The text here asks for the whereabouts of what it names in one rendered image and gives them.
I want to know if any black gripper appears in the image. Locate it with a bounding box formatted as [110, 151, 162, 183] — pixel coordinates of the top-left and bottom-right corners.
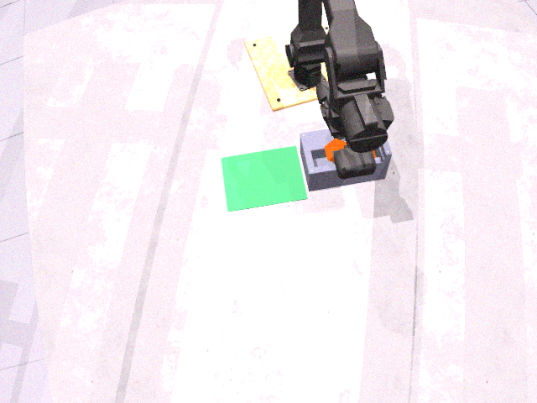
[316, 81, 376, 179]

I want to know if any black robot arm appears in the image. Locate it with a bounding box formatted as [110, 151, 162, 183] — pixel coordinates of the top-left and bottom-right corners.
[284, 0, 395, 153]

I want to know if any orange l-shaped part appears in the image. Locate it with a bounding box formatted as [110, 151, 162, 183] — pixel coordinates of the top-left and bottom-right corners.
[324, 139, 376, 162]

